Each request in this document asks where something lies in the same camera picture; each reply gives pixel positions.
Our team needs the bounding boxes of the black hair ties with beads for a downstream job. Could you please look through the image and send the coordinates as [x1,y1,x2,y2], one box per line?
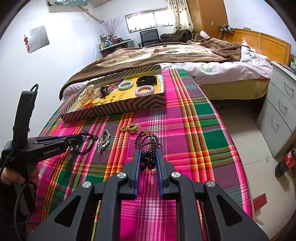
[99,84,112,96]

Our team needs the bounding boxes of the gold chain bracelet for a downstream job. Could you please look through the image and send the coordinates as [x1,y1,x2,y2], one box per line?
[119,122,141,135]

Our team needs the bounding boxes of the dark bead mala bracelet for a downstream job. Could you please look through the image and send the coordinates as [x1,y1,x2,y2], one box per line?
[134,129,163,171]

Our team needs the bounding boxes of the light blue spiral hair tie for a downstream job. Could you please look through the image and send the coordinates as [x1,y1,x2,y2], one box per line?
[117,80,134,91]

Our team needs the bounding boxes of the purple spiral hair tie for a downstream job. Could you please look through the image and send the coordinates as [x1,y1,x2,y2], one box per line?
[134,84,155,97]

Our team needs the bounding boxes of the black fitness band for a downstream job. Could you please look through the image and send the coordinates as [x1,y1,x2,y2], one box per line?
[136,75,157,86]

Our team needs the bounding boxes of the person left hand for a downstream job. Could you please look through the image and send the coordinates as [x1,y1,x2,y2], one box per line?
[1,164,39,185]

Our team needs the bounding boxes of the striped cardboard tray box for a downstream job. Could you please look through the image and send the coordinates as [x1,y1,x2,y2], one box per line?
[60,65,166,123]

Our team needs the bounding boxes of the cola bottle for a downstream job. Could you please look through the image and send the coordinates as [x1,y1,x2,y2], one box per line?
[275,148,296,177]

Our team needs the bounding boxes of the dark wooden desk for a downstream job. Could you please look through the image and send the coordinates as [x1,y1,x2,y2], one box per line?
[99,39,134,58]

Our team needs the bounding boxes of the plaid pink green tablecloth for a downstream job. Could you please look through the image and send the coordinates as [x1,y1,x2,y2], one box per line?
[28,68,255,241]

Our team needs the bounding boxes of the grey drawer nightstand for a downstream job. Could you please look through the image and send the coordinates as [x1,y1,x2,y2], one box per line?
[256,61,296,157]

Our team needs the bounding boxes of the dried branch bouquet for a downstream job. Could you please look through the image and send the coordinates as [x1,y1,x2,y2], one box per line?
[102,18,123,38]

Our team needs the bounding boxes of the black office chair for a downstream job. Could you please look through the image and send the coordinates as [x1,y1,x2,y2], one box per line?
[138,29,161,47]

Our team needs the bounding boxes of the bed with white sheet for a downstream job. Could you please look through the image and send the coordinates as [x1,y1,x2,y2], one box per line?
[62,44,273,99]

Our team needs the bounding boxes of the window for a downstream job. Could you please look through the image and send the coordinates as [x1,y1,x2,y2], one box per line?
[125,8,175,33]

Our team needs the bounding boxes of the dark clothes pile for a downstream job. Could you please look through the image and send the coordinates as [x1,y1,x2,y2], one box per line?
[160,29,193,43]

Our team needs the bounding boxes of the brown blanket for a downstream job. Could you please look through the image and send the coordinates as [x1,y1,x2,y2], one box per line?
[59,34,242,99]

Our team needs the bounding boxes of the floral curtain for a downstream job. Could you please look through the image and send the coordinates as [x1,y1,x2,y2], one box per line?
[166,0,194,33]

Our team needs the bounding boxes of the wooden wardrobe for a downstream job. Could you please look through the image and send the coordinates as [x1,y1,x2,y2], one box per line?
[187,0,228,39]

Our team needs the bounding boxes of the wooden headboard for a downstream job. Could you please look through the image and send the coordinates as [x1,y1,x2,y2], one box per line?
[223,29,291,65]

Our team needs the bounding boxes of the silver wall poster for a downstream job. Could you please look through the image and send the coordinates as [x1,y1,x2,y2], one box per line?
[24,26,50,53]

